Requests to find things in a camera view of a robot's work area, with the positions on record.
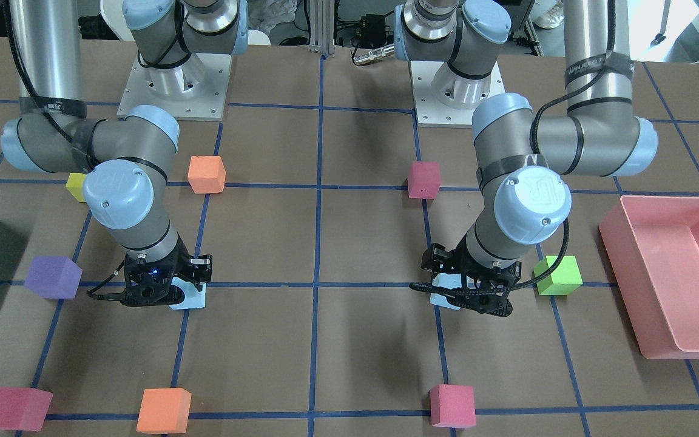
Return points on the pink plastic tray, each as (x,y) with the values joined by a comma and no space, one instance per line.
(653,246)

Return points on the near orange foam block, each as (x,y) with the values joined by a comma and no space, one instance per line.
(164,411)

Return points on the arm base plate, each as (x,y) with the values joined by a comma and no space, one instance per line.
(195,91)
(444,99)

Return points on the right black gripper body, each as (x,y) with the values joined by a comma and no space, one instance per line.
(198,265)

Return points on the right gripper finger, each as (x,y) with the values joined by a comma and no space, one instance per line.
(198,270)

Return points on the purple foam block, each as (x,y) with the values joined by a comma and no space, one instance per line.
(53,277)

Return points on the orange foam block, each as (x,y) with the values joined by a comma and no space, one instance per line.
(164,411)
(207,175)

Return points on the near middle red block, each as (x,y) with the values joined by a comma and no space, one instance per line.
(452,406)

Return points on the far orange foam block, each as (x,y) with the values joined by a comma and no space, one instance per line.
(207,175)

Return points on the red foam block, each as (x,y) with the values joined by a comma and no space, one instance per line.
(23,409)

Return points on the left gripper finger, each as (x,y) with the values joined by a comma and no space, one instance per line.
(437,260)

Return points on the far middle red block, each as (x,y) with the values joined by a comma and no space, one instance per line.
(424,180)

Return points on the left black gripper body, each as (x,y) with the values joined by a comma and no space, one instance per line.
(436,260)

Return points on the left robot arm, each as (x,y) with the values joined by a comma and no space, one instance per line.
(522,156)

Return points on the green foam block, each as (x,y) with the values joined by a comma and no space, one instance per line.
(563,280)

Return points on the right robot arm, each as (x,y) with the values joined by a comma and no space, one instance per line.
(125,162)

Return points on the yellow foam block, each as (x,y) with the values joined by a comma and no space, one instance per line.
(74,185)

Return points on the aluminium frame post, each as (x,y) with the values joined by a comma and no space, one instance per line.
(322,27)

